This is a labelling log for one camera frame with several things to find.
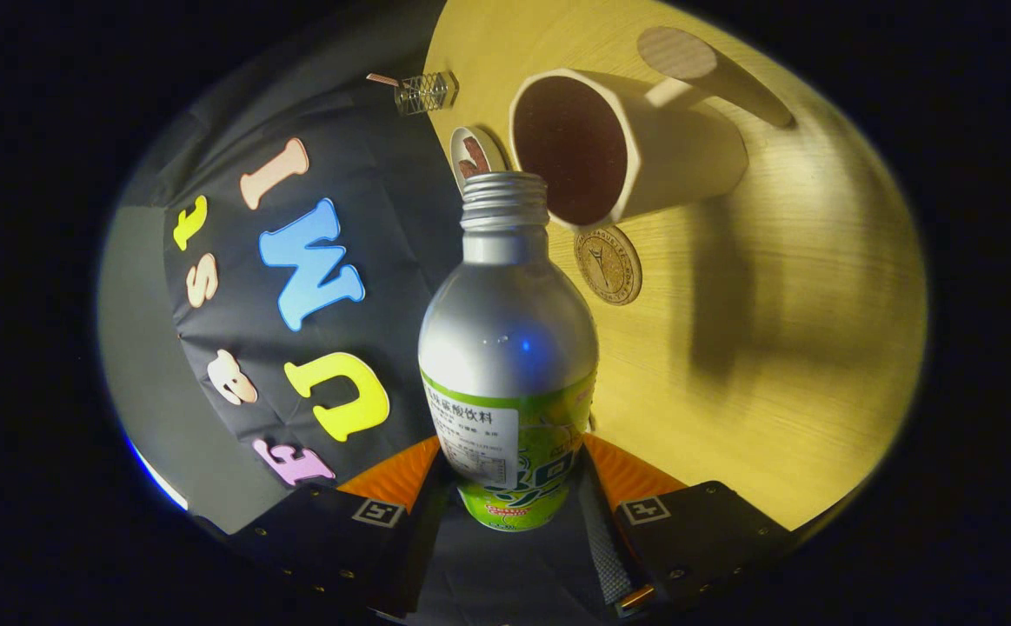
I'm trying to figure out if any metal wire utensil holder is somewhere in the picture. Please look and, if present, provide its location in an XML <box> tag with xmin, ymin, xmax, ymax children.
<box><xmin>395</xmin><ymin>71</ymin><xmax>460</xmax><ymax>117</ymax></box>

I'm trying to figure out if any round cork coaster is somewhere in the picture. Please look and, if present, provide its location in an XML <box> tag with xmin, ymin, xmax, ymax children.
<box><xmin>574</xmin><ymin>225</ymin><xmax>643</xmax><ymax>306</ymax></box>

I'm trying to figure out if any cream cup with wooden handle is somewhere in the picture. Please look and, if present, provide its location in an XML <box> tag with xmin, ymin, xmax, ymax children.
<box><xmin>509</xmin><ymin>26</ymin><xmax>795</xmax><ymax>232</ymax></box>

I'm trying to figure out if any white round plate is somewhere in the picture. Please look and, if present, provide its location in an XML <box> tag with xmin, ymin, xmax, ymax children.
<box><xmin>450</xmin><ymin>126</ymin><xmax>509</xmax><ymax>194</ymax></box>

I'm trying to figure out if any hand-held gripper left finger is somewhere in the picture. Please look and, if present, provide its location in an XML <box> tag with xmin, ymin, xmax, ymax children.
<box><xmin>196</xmin><ymin>435</ymin><xmax>454</xmax><ymax>620</ymax></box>

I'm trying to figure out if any silver juice bottle green label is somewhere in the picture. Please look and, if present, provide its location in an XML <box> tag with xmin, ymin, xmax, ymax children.
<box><xmin>418</xmin><ymin>171</ymin><xmax>600</xmax><ymax>532</ymax></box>

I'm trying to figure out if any wooden table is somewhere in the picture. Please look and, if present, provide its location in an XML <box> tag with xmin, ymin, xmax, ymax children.
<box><xmin>424</xmin><ymin>0</ymin><xmax>929</xmax><ymax>531</ymax></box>

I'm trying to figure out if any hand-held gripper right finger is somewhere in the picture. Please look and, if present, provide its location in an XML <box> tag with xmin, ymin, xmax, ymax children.
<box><xmin>573</xmin><ymin>433</ymin><xmax>828</xmax><ymax>620</ymax></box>

